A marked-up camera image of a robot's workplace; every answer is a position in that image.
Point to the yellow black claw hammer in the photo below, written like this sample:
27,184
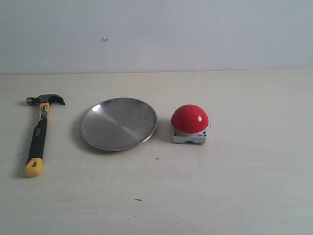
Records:
34,163

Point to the red dome push button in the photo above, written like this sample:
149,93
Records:
189,124

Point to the round steel plate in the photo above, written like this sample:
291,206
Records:
118,124

